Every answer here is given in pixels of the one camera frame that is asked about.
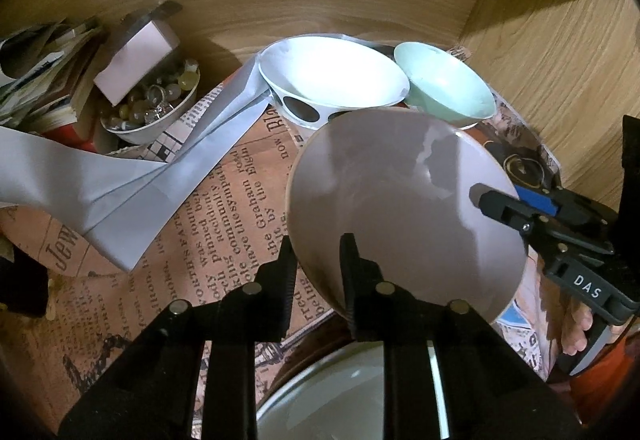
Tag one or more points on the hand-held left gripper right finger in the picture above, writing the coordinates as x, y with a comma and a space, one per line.
352, 280

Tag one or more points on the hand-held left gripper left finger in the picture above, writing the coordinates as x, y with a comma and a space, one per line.
280, 280

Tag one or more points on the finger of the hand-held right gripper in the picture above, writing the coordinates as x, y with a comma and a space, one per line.
502, 212
537, 200

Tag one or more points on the mauve bowl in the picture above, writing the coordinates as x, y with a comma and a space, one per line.
400, 190

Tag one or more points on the light blue plate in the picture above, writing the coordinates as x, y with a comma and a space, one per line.
325, 400

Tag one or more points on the person's right hand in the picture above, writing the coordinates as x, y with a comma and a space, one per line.
577, 330

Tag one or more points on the newspaper print table mat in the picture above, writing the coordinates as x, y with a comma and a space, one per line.
200, 230

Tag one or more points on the mint green bowl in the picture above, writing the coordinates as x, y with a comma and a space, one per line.
445, 80

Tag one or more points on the folded grey paper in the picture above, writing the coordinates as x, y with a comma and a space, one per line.
115, 190

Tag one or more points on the white bowl with black dots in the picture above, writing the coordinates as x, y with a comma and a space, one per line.
335, 75

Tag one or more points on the small bowl of beads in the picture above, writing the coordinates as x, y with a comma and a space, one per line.
150, 112

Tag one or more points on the small pink paper box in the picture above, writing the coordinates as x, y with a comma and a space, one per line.
135, 57

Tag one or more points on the stack of papers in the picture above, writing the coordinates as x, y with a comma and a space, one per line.
45, 70

